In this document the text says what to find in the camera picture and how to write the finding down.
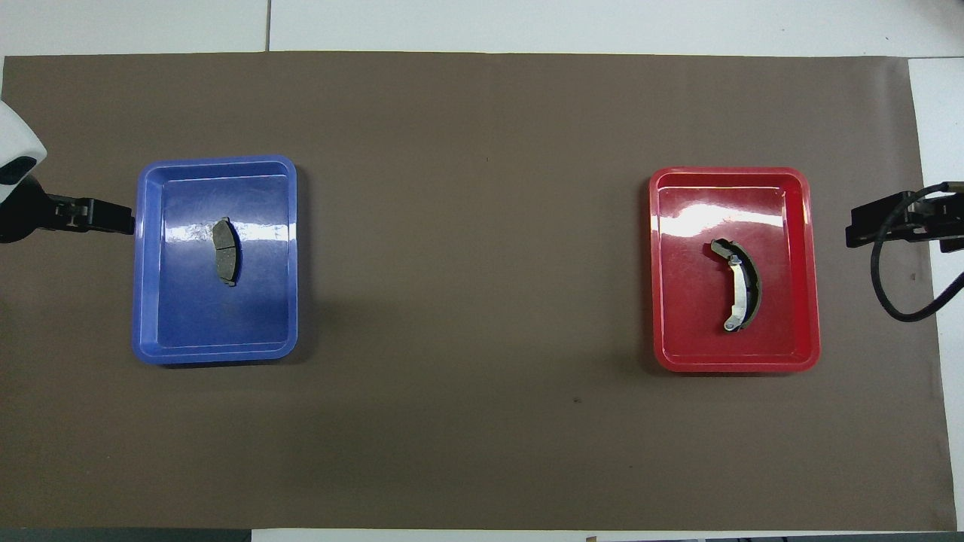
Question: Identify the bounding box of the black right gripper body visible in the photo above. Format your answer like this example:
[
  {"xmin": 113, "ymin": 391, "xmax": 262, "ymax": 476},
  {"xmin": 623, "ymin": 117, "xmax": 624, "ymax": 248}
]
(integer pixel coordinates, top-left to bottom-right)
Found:
[{"xmin": 914, "ymin": 184, "xmax": 964, "ymax": 254}]

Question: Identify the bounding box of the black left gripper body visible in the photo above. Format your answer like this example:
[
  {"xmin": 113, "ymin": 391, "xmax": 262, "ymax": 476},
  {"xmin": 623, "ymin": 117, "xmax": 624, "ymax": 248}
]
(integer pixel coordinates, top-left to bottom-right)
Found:
[{"xmin": 0, "ymin": 175, "xmax": 78, "ymax": 243}]

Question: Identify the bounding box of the grey brake pad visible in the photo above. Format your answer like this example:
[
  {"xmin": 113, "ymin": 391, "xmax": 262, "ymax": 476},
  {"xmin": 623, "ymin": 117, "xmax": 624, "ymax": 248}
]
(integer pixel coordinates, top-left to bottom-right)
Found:
[{"xmin": 212, "ymin": 217, "xmax": 242, "ymax": 288}]

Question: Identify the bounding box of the curved metal brake shoe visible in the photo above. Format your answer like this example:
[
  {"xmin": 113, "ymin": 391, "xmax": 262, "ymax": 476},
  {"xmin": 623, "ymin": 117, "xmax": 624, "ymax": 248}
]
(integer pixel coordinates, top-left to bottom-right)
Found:
[{"xmin": 710, "ymin": 238, "xmax": 763, "ymax": 333}]

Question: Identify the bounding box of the blue plastic tray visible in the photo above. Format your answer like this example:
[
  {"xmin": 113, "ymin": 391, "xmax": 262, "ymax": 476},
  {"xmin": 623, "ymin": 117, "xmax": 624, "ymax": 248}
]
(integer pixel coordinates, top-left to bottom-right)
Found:
[{"xmin": 132, "ymin": 154, "xmax": 300, "ymax": 367}]

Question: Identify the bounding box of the red plastic tray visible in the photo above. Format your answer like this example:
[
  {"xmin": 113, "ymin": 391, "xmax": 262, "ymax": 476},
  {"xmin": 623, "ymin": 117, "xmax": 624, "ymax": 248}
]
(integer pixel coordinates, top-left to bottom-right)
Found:
[{"xmin": 648, "ymin": 166, "xmax": 822, "ymax": 373}]

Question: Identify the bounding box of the brown table mat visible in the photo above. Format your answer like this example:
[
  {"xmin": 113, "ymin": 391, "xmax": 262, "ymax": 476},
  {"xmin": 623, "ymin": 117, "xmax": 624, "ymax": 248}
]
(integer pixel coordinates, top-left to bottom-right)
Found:
[{"xmin": 0, "ymin": 51, "xmax": 957, "ymax": 531}]

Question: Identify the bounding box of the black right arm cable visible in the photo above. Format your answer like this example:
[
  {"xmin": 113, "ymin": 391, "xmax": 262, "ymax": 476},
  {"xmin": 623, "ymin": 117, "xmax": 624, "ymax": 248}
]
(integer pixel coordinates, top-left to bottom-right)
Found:
[{"xmin": 870, "ymin": 182, "xmax": 964, "ymax": 323}]

